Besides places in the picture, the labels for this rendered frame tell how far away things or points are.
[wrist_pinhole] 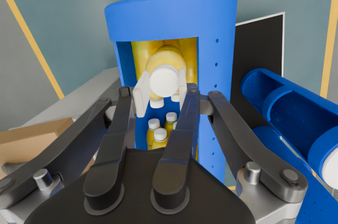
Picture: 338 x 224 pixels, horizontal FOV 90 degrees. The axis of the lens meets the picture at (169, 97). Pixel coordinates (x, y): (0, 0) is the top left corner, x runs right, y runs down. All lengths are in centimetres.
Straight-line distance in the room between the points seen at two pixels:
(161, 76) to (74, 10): 155
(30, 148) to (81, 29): 119
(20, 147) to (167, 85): 62
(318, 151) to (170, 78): 76
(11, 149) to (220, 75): 69
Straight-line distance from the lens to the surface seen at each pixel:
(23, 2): 196
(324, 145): 88
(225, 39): 35
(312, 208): 134
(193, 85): 18
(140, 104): 17
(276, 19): 156
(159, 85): 22
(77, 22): 173
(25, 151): 76
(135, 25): 31
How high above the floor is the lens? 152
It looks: 66 degrees down
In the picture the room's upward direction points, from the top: 176 degrees counter-clockwise
